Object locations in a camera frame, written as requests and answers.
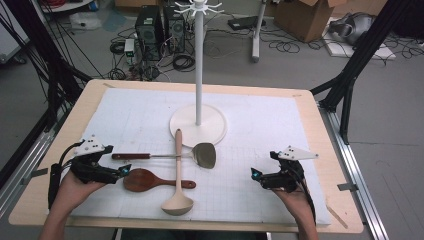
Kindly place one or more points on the person's right hand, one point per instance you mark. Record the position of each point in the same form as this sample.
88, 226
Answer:
296, 206

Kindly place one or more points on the open cardboard box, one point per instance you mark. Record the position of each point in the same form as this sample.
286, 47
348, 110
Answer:
306, 20

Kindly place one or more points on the grey metal bracket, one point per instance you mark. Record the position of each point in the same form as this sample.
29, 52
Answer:
35, 175
348, 186

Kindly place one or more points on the slim black computer tower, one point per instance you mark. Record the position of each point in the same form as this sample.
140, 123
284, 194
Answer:
175, 30

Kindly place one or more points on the large black computer tower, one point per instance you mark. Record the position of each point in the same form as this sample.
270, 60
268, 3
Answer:
148, 33

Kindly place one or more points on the round white table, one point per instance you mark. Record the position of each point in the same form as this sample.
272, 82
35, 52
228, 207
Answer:
66, 5

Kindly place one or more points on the grey headset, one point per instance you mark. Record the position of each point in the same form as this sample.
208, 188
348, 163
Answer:
355, 28

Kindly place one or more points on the black frame struts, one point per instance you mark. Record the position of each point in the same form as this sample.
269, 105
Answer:
350, 73

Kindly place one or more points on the beige ladle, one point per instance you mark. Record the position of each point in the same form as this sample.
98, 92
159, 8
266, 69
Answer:
176, 203

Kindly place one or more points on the person's left hand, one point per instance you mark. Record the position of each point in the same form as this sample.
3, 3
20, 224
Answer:
71, 193

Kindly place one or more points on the brown wooden spoon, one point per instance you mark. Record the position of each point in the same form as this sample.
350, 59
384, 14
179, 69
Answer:
140, 180

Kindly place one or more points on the white foam board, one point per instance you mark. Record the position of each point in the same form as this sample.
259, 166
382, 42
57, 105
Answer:
383, 53

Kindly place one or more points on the thin wooden stick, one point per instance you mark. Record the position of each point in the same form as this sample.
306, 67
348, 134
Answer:
336, 216

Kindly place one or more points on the clear plastic bag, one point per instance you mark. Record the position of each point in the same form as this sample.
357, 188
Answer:
85, 21

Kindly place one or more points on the light wooden table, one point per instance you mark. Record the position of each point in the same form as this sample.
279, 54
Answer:
90, 96

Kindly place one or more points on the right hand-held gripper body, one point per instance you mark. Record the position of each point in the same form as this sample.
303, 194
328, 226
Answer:
286, 178

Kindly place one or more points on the white utensil rack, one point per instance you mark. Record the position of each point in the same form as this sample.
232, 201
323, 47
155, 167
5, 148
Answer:
198, 50

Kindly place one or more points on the white stand pole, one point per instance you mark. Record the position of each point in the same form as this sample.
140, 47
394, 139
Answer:
258, 33

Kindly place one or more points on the aluminium rail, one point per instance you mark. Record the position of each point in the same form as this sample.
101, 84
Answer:
353, 166
23, 166

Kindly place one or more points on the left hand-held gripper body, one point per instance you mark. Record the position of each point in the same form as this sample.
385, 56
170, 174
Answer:
90, 168

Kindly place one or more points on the flat black device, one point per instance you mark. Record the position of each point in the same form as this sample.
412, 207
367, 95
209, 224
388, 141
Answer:
245, 22

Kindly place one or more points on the white grid mat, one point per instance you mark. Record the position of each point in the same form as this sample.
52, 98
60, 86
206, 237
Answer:
260, 133

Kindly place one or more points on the small white box device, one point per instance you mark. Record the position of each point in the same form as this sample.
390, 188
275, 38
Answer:
129, 46

